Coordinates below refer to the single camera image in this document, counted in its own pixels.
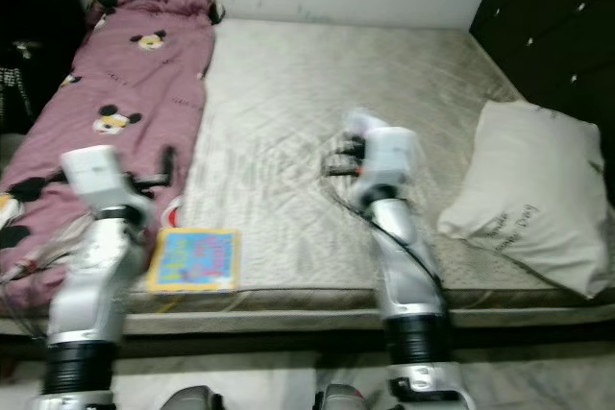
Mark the colourful children's book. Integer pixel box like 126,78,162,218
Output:
147,228,241,294

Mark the cream pillow with print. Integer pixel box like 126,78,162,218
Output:
437,98,615,299

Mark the grey quilted mattress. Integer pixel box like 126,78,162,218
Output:
0,18,615,334

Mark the purple cartoon mouse quilt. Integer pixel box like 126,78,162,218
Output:
0,0,225,288

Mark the black bag white print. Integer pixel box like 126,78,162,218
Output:
0,37,39,133

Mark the silver robot left leg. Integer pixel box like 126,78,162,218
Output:
159,386,212,410

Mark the silver robot leg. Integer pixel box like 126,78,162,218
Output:
159,386,212,410
312,386,366,410

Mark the silver robot right leg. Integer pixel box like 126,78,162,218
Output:
312,386,366,410

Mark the black tufted headboard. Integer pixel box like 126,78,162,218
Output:
469,0,615,181

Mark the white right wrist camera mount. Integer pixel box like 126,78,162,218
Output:
341,108,419,190

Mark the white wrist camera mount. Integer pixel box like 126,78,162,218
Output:
341,108,419,190
60,144,145,211

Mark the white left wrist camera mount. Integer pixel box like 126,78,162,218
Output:
60,144,145,211

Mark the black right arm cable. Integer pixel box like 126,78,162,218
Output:
394,213,451,310

